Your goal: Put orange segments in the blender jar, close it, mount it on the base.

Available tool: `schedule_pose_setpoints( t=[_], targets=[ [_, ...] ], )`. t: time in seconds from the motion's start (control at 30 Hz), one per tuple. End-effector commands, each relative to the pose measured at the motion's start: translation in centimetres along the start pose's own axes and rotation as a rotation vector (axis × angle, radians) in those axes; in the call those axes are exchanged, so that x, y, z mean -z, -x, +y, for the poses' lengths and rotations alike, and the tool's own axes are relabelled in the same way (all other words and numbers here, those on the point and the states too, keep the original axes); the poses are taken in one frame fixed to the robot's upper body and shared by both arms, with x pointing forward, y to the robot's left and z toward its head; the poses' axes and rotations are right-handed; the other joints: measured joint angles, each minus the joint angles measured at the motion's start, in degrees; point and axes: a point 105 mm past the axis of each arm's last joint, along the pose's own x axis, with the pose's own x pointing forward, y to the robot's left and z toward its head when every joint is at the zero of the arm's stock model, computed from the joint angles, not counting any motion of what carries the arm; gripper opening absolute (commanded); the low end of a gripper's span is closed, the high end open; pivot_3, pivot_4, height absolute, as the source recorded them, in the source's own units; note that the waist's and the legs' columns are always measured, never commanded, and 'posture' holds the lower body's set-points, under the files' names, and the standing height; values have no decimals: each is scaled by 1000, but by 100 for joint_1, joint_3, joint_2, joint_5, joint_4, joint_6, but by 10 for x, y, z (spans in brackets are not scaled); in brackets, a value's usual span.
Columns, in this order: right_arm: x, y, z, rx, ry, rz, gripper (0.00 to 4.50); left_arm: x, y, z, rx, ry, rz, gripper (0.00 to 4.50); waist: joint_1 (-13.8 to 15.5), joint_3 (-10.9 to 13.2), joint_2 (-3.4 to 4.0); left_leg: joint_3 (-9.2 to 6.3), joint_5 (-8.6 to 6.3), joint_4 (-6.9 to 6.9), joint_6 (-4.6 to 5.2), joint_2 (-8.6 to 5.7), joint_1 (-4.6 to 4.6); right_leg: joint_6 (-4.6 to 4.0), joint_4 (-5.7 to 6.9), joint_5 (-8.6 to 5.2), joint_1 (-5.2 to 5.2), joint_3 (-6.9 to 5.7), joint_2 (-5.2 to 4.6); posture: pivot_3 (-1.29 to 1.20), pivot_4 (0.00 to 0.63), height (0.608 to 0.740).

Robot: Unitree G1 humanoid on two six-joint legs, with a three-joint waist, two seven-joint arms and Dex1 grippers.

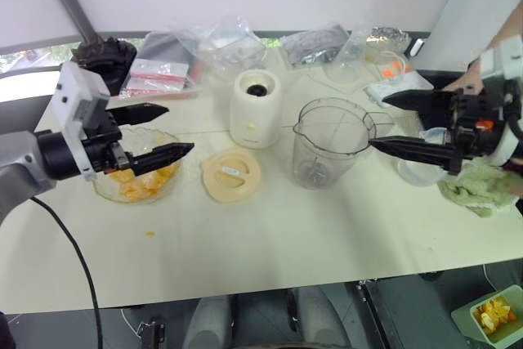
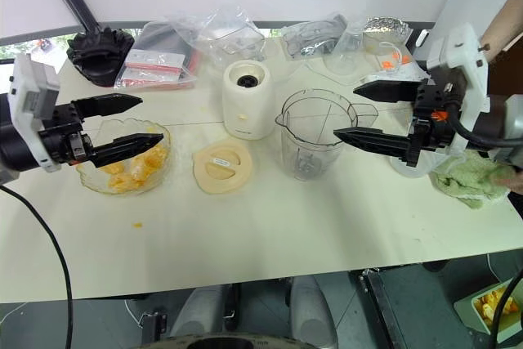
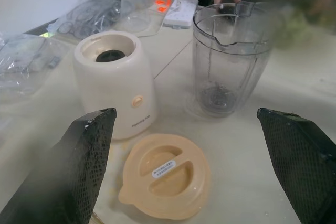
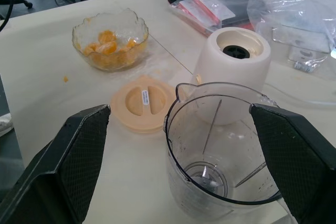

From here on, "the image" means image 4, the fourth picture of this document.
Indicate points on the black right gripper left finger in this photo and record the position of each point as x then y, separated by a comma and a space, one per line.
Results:
65, 161

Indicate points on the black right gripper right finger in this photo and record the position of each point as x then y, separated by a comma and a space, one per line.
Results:
302, 155

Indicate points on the peach blender lid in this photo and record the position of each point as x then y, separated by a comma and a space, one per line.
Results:
136, 103

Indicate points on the clear plastic blender jar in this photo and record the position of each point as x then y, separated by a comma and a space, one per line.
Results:
210, 142

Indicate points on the blurry yellow-orange small object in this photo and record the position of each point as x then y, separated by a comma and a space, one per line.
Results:
65, 79

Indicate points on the small bag of metal screws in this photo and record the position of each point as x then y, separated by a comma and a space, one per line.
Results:
303, 67

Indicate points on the cream blender motor base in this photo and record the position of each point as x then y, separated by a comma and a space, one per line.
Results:
236, 77

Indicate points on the clear crinkled plastic bag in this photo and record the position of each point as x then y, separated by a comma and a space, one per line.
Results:
296, 16

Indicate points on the scalloped clear glass bowl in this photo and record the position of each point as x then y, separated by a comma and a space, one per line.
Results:
131, 24

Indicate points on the red and white packet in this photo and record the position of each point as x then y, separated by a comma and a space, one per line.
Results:
212, 7
197, 14

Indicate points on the clear bag with red packets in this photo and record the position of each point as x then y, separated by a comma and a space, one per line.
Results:
189, 16

